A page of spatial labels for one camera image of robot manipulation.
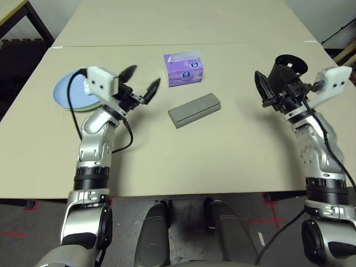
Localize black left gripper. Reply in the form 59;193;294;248
115;65;161;113

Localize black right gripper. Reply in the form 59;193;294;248
254;70;313;115

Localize white tissue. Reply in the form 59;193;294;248
82;80;94;96

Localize grey glasses case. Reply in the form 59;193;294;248
167;92;222;129

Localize blue plastic plate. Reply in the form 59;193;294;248
52;69;102;111

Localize black plastic cup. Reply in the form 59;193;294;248
267;54;309;94

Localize purple tissue pack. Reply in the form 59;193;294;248
163;50;204;88

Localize green plastic plate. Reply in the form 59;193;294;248
66;100;103;113

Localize black table foot bar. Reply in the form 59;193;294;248
264;190;308;202
0;197;38;210

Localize dark foam floor mat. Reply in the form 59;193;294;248
0;37;51;123

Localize red floor tape mark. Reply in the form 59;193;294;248
1;231;30;238
244;194;286;230

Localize grey robot right leg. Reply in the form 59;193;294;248
204;197;261;267

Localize grey robot leg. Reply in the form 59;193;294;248
204;197;261;267
134;200;172;267

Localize grey robot left leg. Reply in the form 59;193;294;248
134;200;172;267

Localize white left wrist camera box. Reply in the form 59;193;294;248
86;66;127;116

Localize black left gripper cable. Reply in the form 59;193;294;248
111;118;134;154

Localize black left wrist camera cable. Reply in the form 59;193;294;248
67;68;88;140

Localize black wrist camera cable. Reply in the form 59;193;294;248
303;80;356;190
67;68;88;140

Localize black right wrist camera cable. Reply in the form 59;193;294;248
303;80;356;190

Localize wooden frame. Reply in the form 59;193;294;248
333;36;356;84

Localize side table with black frame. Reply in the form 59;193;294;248
0;0;55;42

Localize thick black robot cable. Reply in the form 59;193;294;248
254;208;306;266

